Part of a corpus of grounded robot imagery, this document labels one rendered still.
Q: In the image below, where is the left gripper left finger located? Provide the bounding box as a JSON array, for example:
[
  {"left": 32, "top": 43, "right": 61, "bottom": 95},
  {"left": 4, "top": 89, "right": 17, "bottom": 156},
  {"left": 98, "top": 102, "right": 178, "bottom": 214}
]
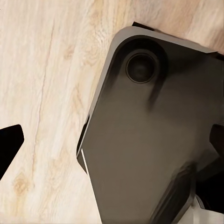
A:
[{"left": 0, "top": 124, "right": 24, "bottom": 180}]

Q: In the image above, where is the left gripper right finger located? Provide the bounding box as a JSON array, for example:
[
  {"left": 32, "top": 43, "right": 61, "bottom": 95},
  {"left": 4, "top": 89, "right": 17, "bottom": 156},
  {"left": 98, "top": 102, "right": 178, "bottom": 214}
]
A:
[{"left": 209, "top": 124, "right": 224, "bottom": 162}]

